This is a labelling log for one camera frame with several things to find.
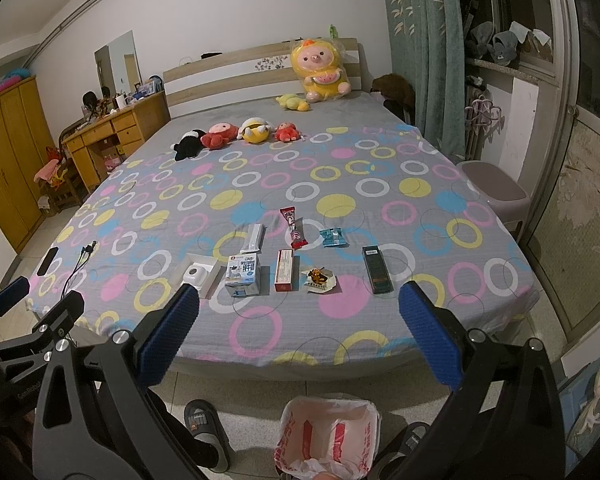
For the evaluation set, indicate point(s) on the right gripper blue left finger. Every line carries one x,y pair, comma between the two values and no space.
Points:
161,333

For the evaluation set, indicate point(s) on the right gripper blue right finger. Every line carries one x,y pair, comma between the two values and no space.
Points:
437,332

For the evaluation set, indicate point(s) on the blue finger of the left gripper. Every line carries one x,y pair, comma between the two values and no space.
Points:
13,293
60,319

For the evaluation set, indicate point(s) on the dark green long box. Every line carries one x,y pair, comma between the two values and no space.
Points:
377,271

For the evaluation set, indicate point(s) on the white square box tray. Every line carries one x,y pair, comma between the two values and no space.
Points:
196,270

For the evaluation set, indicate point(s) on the blue white milk carton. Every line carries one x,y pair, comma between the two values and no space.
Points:
242,276

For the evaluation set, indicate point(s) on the orange snack wrapper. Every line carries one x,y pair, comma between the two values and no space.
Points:
318,280

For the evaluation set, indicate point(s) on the blue snack packet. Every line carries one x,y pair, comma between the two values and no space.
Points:
333,237

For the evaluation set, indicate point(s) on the red white medicine box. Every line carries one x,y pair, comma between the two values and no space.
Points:
285,276

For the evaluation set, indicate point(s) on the red snack wrapper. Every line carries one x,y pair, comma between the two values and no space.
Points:
297,239

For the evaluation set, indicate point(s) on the trash bin white bag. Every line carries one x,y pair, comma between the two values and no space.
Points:
337,436

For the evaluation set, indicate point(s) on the black phone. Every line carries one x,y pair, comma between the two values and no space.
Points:
47,261

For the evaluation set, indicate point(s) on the black left slipper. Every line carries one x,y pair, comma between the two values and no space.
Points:
209,446

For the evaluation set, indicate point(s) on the black slipper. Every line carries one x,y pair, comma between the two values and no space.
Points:
404,443
209,446

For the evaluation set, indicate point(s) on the black right slipper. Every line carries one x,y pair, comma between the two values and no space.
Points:
404,443

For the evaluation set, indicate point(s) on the small wooden chair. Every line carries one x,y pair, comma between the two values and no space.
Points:
60,183

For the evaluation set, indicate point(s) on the wooden wardrobe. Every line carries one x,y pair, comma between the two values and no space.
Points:
24,139

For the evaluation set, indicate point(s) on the wooden desk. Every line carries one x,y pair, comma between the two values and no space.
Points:
125,130

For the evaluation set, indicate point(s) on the bed with circle-pattern sheet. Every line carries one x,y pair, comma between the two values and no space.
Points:
302,227

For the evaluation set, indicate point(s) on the black white plush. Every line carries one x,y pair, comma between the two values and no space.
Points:
190,145

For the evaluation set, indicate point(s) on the red round plush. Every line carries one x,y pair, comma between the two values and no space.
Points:
219,135

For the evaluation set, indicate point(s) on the yellow white plush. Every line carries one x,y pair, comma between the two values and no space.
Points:
254,130

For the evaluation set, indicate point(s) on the brown plush by bed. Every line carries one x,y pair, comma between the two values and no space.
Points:
395,88

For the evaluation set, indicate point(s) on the small red doll plush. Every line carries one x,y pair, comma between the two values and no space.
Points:
287,132

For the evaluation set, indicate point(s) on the small yellow-green plush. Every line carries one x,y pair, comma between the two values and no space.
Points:
291,101

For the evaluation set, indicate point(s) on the wooden striped headboard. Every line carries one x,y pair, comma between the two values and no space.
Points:
245,75

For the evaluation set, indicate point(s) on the large yellow pig plush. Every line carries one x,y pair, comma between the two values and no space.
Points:
318,65

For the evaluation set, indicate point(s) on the green patterned curtain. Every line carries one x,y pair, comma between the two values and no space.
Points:
427,49

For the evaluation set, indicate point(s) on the wall mirror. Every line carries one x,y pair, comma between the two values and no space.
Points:
117,66

